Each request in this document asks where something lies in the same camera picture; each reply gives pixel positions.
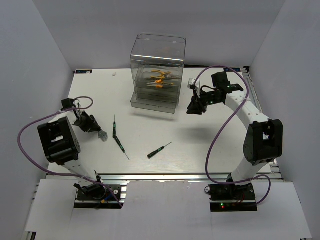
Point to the yellow long nose pliers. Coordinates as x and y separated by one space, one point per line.
163 75

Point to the green screwdriver centre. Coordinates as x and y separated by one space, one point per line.
155 152

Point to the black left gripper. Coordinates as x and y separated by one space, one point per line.
91 125

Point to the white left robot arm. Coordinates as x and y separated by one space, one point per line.
61 145

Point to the orange black handled pliers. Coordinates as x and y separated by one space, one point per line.
160 85

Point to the black label sticker on table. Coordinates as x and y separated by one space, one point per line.
83 71

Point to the green screwdriver slanted left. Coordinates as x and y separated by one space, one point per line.
121 146

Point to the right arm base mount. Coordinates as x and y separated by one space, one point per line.
231 198

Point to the clear plastic drawer organizer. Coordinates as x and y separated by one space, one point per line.
157 65

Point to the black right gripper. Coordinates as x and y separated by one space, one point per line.
194 108

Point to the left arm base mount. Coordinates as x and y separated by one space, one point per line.
91 195

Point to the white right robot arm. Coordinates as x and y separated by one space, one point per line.
221 83

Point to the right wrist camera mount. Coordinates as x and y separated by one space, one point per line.
195 85

